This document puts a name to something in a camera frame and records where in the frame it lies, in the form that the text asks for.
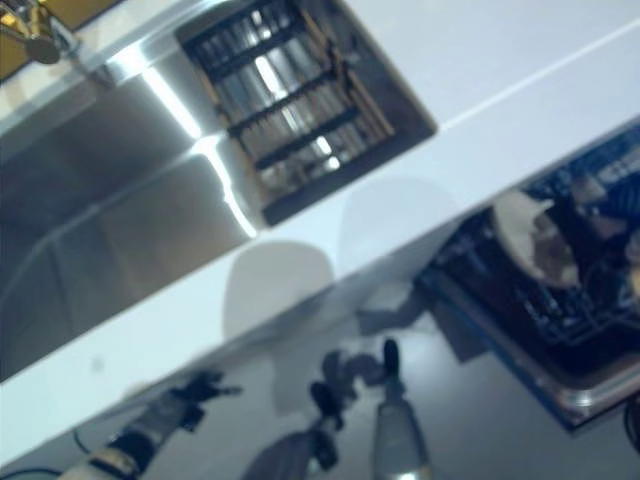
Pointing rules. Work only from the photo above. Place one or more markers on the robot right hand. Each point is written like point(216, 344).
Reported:
point(552, 257)

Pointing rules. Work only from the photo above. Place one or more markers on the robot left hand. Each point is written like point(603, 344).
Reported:
point(192, 395)

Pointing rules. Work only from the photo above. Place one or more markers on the white round ceramic plate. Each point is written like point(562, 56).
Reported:
point(515, 225)

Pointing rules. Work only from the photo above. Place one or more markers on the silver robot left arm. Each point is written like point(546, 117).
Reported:
point(120, 445)

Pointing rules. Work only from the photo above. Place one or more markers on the dishwasher with open door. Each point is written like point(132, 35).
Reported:
point(500, 325)

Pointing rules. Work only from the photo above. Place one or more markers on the black robot left foot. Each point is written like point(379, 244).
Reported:
point(325, 402)

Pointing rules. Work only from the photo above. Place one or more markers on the black robot foot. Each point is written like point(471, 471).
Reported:
point(325, 402)
point(391, 362)

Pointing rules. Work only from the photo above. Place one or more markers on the black robot right foot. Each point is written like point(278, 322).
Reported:
point(391, 362)

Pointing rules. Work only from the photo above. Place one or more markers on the stainless steel sink basin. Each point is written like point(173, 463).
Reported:
point(125, 210)

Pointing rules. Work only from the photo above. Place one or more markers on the black dish rack metal rods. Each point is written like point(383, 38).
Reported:
point(295, 105)

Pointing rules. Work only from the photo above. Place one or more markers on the chrome gooseneck kitchen faucet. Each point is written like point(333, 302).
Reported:
point(42, 47)

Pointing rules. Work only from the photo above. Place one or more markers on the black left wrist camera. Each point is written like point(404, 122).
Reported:
point(194, 417)

